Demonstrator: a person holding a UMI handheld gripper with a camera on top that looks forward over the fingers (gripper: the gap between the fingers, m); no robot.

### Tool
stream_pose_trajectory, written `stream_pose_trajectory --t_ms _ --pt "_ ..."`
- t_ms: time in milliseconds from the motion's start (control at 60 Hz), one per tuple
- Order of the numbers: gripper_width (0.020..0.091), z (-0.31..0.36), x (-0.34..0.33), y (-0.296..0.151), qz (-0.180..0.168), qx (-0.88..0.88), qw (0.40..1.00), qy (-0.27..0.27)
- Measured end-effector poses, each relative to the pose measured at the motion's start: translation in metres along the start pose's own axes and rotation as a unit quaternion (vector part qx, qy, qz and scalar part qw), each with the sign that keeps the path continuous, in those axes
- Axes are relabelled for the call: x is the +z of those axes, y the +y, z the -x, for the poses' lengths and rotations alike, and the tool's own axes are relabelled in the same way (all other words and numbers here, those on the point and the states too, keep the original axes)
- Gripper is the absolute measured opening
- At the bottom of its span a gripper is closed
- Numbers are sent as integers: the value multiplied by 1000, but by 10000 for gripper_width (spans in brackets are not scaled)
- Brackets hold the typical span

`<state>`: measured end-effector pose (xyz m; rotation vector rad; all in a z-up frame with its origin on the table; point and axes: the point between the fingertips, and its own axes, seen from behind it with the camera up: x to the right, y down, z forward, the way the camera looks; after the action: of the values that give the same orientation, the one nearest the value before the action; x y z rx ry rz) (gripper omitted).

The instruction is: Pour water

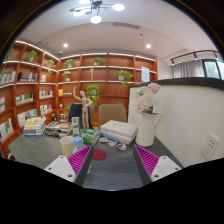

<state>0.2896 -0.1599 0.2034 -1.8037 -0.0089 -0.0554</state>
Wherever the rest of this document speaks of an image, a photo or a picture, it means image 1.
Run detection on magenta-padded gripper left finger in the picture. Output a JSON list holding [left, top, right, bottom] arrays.
[[43, 144, 95, 187]]

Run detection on white pitcher vase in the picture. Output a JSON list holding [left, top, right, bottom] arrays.
[[134, 111, 163, 148]]

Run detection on ceiling lamp with round lights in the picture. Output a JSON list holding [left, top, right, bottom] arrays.
[[68, 0, 126, 25]]

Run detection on grey curtain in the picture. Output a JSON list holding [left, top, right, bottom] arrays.
[[172, 59, 205, 79]]

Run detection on wooden artist mannequin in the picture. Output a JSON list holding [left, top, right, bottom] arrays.
[[72, 87, 93, 130]]

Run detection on ceiling air vent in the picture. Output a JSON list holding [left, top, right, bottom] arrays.
[[112, 21, 140, 30]]

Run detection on stack of white books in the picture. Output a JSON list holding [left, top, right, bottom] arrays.
[[98, 119, 140, 146]]

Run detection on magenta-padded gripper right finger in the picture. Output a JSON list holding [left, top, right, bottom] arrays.
[[133, 144, 183, 187]]

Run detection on brown upholstered chair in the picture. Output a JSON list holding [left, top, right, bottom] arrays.
[[97, 103, 128, 128]]

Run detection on pink and white flowers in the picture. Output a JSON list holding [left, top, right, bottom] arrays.
[[132, 82, 162, 116]]

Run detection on flat round red coaster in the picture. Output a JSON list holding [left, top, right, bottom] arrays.
[[92, 149, 108, 161]]

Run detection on stack of colourful books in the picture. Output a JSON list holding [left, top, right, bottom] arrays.
[[22, 115, 47, 137]]

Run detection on stack of dark books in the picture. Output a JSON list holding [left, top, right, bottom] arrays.
[[44, 120, 74, 138]]

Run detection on window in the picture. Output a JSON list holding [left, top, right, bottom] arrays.
[[202, 59, 224, 81]]

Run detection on small green box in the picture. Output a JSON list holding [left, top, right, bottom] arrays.
[[80, 128, 100, 146]]

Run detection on brown wooden shelf unit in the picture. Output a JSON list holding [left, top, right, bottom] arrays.
[[0, 39, 158, 158]]

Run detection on white wall socket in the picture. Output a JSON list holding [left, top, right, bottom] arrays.
[[201, 133, 220, 161]]

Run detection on cream ceramic cup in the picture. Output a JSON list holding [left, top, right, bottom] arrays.
[[59, 135, 76, 158]]

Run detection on dark blue chair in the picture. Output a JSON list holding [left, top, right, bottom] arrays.
[[67, 103, 94, 126]]

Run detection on tall green white carton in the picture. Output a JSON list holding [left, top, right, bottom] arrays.
[[71, 116, 81, 136]]

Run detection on black ceiling track rail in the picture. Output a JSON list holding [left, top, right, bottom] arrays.
[[170, 49, 221, 66]]

